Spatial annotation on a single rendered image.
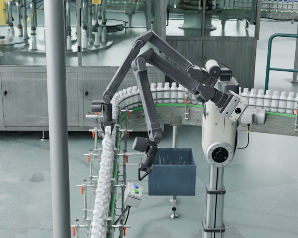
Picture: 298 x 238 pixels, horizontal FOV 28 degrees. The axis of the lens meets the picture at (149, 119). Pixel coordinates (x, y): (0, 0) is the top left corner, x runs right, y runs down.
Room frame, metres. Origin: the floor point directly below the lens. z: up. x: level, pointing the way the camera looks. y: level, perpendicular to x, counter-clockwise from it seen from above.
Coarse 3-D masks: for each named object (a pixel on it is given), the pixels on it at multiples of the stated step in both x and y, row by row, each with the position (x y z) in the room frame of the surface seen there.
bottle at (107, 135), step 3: (105, 132) 3.46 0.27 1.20; (108, 132) 3.46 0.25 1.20; (105, 135) 3.43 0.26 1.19; (108, 135) 3.43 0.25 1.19; (105, 138) 3.43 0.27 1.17; (108, 138) 3.43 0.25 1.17; (111, 138) 3.44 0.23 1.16; (102, 141) 3.44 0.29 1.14; (111, 141) 3.43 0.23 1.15; (102, 144) 3.44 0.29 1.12; (111, 144) 3.42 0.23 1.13
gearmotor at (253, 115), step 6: (246, 108) 4.51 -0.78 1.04; (252, 108) 4.51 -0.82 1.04; (246, 114) 4.43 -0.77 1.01; (252, 114) 4.42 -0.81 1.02; (258, 114) 4.45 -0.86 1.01; (264, 114) 4.44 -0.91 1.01; (240, 120) 4.49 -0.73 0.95; (246, 120) 4.43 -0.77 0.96; (252, 120) 4.44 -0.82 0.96; (258, 120) 4.44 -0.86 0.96; (264, 120) 4.44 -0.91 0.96
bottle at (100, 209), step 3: (96, 207) 2.50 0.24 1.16; (99, 207) 2.51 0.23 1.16; (102, 207) 2.51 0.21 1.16; (96, 210) 2.49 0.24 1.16; (99, 210) 2.48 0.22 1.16; (102, 210) 2.48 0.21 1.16; (102, 213) 2.48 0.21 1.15; (102, 216) 2.48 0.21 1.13; (105, 216) 2.50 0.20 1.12; (102, 219) 2.47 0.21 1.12; (105, 219) 2.48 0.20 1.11; (105, 222) 2.48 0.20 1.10; (105, 225) 2.48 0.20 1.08
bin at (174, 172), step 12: (156, 156) 3.84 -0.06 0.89; (168, 156) 3.85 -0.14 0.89; (180, 156) 3.85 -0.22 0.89; (192, 156) 3.79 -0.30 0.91; (156, 168) 3.54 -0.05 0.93; (168, 168) 3.54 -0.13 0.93; (180, 168) 3.54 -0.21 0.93; (192, 168) 3.55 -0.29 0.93; (120, 180) 3.79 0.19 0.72; (132, 180) 3.79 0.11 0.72; (144, 180) 3.79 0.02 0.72; (156, 180) 3.54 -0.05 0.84; (168, 180) 3.54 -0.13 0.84; (180, 180) 3.54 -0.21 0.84; (192, 180) 3.55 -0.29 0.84; (156, 192) 3.54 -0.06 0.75; (168, 192) 3.54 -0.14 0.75; (180, 192) 3.54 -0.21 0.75; (192, 192) 3.55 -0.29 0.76
